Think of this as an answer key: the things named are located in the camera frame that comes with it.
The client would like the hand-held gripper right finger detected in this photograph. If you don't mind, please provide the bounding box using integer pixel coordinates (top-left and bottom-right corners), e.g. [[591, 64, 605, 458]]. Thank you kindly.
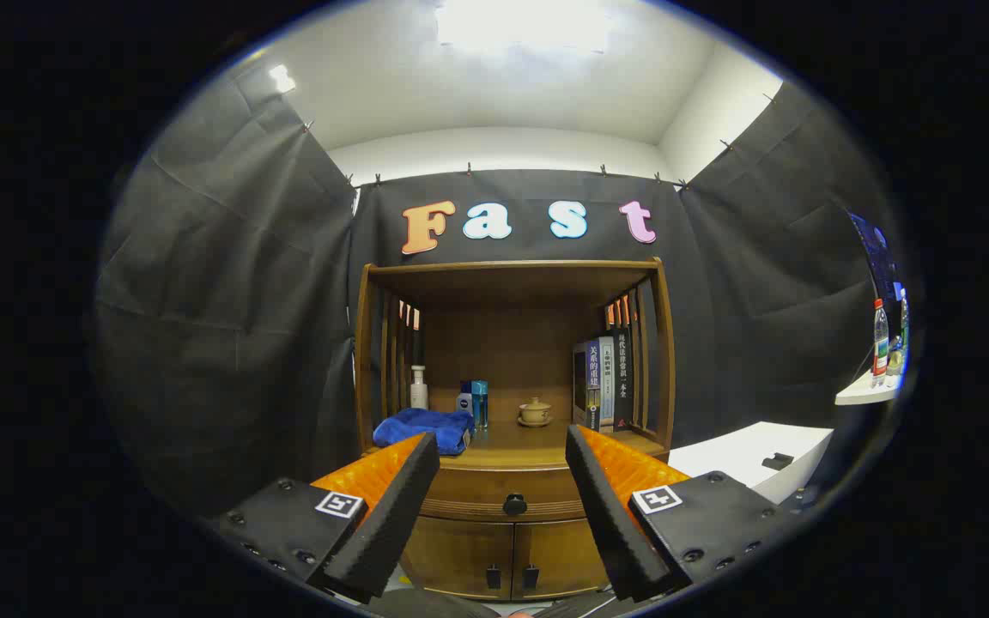
[[565, 424, 792, 602]]

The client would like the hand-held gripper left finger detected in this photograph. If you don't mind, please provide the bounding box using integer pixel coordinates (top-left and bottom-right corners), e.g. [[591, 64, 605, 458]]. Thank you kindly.
[[218, 432, 441, 604]]

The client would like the wooden cabinet door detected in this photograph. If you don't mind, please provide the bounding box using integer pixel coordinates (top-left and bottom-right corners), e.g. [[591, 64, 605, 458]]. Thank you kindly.
[[400, 515, 514, 600], [512, 519, 609, 599]]

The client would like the wooden countertop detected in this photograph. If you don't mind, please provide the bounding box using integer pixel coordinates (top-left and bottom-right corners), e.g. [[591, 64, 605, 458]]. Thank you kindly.
[[366, 419, 667, 471]]

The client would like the white box cabinet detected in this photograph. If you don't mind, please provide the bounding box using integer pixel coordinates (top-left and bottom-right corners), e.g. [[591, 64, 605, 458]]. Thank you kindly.
[[666, 421, 834, 506]]

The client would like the wooden cabinet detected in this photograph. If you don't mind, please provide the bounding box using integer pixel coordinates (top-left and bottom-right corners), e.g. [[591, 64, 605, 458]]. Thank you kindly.
[[354, 257, 677, 602]]

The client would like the person's left leg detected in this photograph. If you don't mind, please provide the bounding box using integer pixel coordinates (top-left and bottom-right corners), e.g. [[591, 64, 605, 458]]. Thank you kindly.
[[366, 589, 500, 618]]

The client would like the blue towel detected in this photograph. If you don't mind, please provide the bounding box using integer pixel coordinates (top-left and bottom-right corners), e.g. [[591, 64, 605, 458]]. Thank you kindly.
[[373, 408, 476, 456]]

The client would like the grey spine book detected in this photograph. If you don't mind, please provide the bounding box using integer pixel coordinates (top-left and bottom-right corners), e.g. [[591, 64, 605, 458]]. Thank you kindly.
[[598, 336, 616, 433]]

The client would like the blue spine book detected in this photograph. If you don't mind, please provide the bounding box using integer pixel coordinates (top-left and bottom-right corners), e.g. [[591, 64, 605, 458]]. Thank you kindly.
[[573, 337, 604, 432]]

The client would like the black spine book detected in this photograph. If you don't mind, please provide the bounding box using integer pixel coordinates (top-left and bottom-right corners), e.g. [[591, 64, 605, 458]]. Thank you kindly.
[[611, 329, 634, 430]]

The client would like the white shelf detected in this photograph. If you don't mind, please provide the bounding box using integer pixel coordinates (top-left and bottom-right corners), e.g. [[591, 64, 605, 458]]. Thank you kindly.
[[835, 369, 903, 406]]

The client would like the red label water bottle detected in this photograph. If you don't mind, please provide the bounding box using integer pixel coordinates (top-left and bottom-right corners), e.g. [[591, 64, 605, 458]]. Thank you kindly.
[[871, 298, 890, 389]]

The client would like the blue printed panel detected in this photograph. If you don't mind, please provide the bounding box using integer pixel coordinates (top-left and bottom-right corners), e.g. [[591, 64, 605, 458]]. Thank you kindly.
[[846, 210, 899, 303]]

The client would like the large ceiling light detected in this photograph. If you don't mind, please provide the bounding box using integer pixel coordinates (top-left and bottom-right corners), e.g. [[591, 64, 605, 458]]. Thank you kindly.
[[434, 0, 616, 52]]

